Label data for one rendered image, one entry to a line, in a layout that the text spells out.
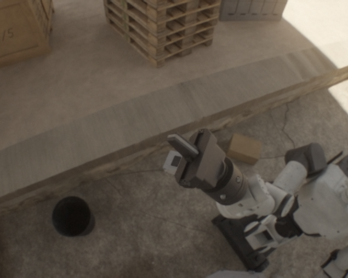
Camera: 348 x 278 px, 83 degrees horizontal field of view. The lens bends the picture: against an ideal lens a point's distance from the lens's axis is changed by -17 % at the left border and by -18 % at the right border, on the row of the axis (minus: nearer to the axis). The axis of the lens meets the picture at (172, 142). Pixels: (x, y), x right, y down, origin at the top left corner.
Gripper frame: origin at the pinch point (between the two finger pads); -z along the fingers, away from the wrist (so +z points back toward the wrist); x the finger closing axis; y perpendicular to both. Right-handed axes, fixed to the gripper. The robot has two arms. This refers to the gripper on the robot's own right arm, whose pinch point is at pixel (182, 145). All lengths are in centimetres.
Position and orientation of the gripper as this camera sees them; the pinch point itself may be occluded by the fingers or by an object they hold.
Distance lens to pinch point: 42.8
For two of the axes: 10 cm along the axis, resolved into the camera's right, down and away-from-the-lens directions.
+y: 6.6, -0.9, -7.4
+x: 3.7, -8.2, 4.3
